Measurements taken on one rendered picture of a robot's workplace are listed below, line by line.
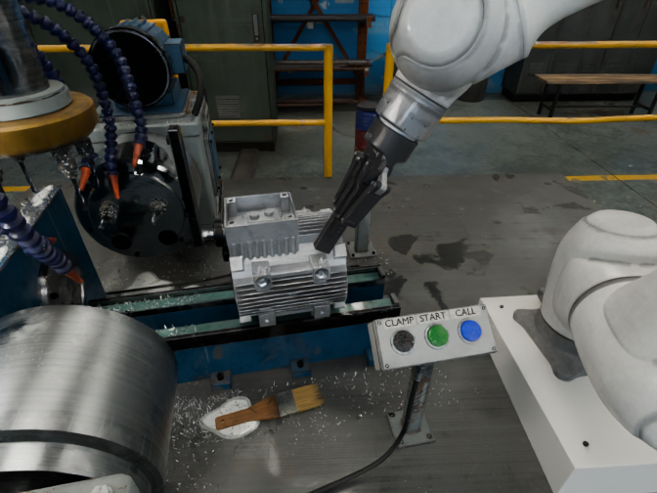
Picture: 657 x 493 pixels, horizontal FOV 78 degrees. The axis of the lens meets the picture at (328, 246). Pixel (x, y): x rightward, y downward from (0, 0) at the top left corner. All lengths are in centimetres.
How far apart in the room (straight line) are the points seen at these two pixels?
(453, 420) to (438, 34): 66
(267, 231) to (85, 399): 35
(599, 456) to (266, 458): 52
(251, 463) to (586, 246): 66
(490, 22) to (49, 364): 53
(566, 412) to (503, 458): 13
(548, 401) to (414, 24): 64
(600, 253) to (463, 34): 47
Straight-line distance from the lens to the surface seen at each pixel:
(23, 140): 63
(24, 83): 66
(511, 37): 45
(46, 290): 80
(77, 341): 54
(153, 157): 96
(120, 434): 49
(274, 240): 69
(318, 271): 69
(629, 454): 82
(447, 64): 40
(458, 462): 81
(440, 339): 60
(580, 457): 78
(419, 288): 108
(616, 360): 65
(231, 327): 82
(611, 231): 77
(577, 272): 77
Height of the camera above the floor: 150
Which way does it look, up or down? 36 degrees down
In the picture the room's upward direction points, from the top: straight up
